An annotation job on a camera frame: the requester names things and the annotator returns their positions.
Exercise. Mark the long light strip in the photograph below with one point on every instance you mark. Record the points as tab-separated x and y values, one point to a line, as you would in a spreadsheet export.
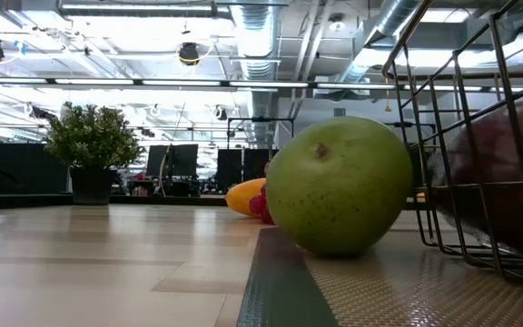
175	82

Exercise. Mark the green potted plant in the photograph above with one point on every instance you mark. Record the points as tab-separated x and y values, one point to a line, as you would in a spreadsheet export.
91	136

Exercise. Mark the dark red fruit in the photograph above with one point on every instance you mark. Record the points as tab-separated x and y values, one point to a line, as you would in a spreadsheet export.
497	152

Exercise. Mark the yellow orange mango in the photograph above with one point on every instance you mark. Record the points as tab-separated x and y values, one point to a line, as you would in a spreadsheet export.
243	197

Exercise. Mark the red grape bunch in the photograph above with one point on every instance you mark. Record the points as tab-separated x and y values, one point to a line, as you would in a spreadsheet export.
258	204

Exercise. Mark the black computer monitors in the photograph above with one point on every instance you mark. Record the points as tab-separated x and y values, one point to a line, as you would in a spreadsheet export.
175	160

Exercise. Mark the grey bordered table mat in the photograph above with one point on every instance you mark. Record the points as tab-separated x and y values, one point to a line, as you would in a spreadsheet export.
379	290

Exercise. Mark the silver ventilation duct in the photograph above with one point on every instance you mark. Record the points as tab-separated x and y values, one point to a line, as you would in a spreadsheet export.
257	41
393	20

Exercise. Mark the green apple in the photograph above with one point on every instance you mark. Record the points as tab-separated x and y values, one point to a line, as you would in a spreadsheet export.
338	191

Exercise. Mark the black room partition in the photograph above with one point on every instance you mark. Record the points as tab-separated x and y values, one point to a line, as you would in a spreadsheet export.
21	168
243	165

